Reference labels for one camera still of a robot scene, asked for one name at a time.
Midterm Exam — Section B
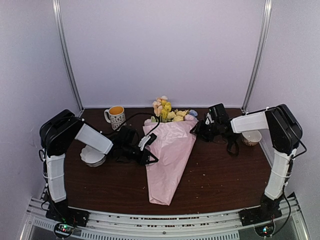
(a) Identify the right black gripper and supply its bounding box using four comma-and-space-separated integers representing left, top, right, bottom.
190, 119, 220, 142

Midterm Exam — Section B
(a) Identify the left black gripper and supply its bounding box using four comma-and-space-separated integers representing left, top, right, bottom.
122, 143, 158, 166

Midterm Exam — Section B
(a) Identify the purple wrapping paper sheet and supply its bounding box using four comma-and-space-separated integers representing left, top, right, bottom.
143, 116, 198, 206

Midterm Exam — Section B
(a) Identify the black ribbon gold lettering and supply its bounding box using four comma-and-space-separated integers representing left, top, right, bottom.
225, 132, 240, 157

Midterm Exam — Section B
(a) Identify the bright yellow fake flower stem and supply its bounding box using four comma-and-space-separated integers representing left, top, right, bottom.
160, 99, 172, 123

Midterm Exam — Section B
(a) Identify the peach fake flower stem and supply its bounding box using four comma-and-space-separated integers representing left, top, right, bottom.
152, 95, 168, 117

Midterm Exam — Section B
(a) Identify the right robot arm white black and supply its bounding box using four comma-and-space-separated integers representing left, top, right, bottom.
190, 103, 304, 221

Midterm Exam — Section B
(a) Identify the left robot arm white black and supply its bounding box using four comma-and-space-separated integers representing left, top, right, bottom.
39, 109, 159, 222

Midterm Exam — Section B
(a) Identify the white scalloped bowl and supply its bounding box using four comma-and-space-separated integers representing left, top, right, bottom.
80, 145, 106, 168

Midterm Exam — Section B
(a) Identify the white floral mug yellow inside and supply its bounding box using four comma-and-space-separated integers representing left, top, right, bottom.
103, 106, 126, 130

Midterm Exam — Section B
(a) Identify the small white floral cup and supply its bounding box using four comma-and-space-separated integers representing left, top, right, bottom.
242, 130, 262, 147

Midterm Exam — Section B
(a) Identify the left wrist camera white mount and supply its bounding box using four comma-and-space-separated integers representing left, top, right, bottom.
138, 133, 157, 151

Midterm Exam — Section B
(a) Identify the aluminium front rail frame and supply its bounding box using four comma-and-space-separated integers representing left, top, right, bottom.
19, 194, 311, 240

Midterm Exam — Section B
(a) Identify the right aluminium corner post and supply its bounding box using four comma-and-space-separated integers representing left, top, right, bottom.
241, 0, 273, 113

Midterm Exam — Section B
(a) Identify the aluminium corner post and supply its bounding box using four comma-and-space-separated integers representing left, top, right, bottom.
52, 0, 84, 112
241, 0, 273, 113

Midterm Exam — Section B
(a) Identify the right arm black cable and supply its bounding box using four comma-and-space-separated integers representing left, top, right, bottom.
282, 139, 308, 223

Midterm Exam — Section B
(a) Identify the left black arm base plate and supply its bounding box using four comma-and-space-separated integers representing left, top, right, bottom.
45, 208, 90, 227

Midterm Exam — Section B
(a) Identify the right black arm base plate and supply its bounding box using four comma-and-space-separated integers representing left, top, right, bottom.
238, 206, 283, 227

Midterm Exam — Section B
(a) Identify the left aluminium corner post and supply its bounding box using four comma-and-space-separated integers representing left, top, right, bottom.
52, 0, 84, 112

